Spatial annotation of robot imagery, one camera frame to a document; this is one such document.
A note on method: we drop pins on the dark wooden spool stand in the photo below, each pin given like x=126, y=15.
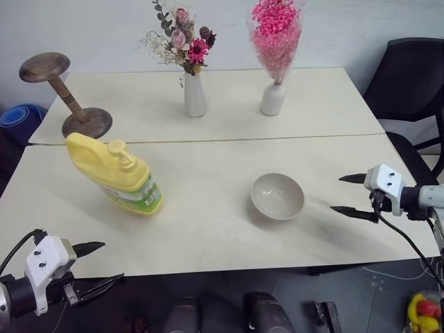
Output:
x=66, y=95

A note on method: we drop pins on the pink dried flower bunch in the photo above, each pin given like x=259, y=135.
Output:
x=277, y=34

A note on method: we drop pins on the bag of colourful toys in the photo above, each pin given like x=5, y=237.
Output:
x=426, y=314

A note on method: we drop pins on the short white vase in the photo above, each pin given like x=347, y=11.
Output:
x=272, y=100

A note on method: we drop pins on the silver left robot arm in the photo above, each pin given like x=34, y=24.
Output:
x=15, y=300

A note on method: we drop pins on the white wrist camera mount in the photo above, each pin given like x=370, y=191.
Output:
x=388, y=184
x=43, y=267

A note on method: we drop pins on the black office chair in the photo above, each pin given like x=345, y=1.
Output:
x=409, y=86

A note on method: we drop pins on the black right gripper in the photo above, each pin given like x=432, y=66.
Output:
x=377, y=201

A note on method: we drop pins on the grey ceramic bowl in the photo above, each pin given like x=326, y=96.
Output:
x=277, y=197

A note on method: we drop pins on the dark flat bracket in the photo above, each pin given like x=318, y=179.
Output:
x=327, y=317

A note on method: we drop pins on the blue rolled mat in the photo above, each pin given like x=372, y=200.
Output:
x=19, y=121

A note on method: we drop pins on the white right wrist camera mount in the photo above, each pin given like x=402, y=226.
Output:
x=388, y=184

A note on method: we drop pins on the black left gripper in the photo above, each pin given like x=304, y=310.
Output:
x=57, y=289

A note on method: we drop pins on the yellow detergent bottle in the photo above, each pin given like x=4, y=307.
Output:
x=119, y=177

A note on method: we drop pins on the dried mixed flower bouquet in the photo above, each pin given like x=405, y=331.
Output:
x=182, y=38

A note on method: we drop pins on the tall white vase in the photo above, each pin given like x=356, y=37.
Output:
x=195, y=97

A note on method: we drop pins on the dark rounded shape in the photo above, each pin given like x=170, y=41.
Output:
x=182, y=317
x=268, y=314

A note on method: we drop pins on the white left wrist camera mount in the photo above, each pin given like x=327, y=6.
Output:
x=43, y=267

